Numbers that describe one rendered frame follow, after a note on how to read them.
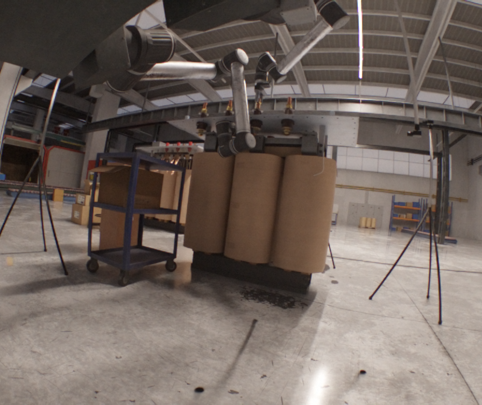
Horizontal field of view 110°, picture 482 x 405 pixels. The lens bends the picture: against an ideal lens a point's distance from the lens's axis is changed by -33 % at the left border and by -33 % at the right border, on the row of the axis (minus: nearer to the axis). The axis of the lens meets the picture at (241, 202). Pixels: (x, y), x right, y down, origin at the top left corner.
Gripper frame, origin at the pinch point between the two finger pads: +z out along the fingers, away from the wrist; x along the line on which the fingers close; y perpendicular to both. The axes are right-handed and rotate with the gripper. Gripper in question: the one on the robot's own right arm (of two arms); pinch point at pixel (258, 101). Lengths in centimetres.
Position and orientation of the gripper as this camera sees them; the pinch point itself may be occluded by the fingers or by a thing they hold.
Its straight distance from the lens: 218.9
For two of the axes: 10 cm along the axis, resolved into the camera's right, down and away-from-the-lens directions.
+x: -4.4, -0.6, -9.0
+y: -8.9, -1.0, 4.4
